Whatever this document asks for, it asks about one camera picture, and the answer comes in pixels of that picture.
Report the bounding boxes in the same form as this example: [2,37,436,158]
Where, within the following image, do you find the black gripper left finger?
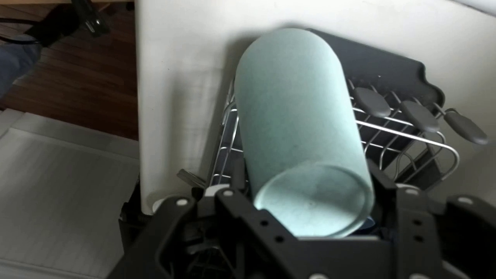
[107,167,292,279]

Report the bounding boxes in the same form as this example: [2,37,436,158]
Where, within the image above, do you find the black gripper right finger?
[371,169,496,279]

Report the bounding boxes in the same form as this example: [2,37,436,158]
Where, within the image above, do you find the tall teal cup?
[234,26,377,239]

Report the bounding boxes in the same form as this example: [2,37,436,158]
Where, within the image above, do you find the black drying rack tray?
[289,28,447,192]

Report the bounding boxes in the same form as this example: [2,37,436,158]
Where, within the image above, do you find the blue round dish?
[360,215,380,233]

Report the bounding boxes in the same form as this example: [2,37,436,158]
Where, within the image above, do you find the blue fabric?
[0,39,44,98]

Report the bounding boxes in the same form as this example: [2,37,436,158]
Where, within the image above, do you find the metal wire drying rack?
[210,76,490,194]

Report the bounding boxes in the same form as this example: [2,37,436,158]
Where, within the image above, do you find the red handled black clamp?
[70,0,112,39]

